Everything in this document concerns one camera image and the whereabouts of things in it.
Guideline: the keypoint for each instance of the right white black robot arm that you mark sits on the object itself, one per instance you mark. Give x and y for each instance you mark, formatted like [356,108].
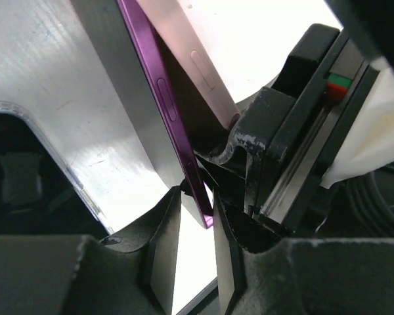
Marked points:
[370,25]

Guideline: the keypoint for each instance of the pink phone case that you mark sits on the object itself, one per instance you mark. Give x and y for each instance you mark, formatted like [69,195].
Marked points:
[174,27]

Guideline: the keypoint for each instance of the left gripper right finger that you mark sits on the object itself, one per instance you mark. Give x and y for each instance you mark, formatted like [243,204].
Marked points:
[298,276]

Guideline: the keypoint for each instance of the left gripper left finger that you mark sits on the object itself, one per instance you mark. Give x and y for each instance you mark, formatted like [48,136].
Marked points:
[129,272]

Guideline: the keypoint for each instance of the black phone clear case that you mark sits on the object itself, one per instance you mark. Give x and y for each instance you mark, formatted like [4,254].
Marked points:
[39,194]

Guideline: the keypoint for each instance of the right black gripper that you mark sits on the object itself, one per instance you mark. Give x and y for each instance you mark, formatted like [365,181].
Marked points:
[272,162]

